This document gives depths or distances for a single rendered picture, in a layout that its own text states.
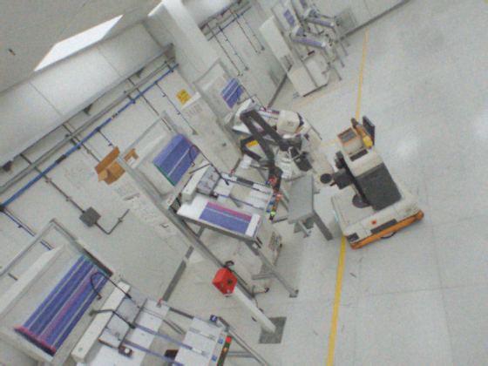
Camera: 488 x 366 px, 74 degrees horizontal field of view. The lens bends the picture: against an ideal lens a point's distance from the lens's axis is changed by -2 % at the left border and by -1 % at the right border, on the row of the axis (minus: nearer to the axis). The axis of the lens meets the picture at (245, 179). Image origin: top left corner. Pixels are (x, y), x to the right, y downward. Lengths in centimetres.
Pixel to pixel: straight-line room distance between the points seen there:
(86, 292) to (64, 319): 19
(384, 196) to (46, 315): 249
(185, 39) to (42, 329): 477
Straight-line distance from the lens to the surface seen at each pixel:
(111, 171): 299
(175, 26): 593
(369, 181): 279
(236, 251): 306
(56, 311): 226
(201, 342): 234
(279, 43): 715
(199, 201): 299
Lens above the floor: 218
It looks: 23 degrees down
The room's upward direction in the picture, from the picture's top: 38 degrees counter-clockwise
